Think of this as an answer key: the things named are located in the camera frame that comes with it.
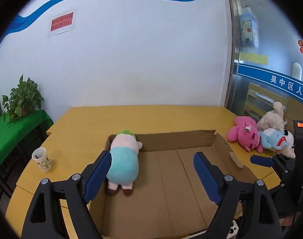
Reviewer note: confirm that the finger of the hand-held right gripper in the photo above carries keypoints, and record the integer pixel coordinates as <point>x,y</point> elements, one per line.
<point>262,160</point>

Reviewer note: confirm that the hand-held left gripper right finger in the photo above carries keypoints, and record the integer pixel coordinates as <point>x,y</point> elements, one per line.
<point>206,179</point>

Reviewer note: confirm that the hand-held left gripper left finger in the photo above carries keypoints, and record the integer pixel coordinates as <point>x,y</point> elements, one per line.
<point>99,171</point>

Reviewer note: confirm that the brown cardboard box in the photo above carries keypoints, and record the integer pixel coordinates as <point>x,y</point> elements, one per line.
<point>166,179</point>

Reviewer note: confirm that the wooden desktop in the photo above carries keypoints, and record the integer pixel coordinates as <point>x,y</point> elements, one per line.
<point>79,124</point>

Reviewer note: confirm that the blue and white plush toy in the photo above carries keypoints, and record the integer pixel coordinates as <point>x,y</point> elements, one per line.
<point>271,139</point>

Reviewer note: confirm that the teal and pink plush pig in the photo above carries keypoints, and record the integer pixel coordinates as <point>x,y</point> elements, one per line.
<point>124,164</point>

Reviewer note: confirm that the pink plush toy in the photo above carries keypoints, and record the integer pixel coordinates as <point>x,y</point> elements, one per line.
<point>243,134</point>

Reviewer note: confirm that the beige plush toy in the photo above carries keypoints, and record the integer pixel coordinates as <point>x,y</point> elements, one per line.
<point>269,120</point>

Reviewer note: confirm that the white paper cup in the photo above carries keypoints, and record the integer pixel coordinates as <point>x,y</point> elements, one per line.
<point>41,159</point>

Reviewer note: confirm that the green tablecloth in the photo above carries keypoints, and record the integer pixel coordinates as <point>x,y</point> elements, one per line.
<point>14,132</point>

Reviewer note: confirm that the yellow sticky notes strip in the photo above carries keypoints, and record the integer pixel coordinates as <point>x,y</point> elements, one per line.
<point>253,58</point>

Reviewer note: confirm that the large potted green plant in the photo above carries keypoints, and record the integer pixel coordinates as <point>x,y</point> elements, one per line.
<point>22,97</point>

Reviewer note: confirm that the hanging blue cartoon pouch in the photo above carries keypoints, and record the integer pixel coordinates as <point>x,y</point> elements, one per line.
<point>247,27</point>

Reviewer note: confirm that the red and white wall notice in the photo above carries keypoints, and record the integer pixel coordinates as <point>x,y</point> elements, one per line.
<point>62,23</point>

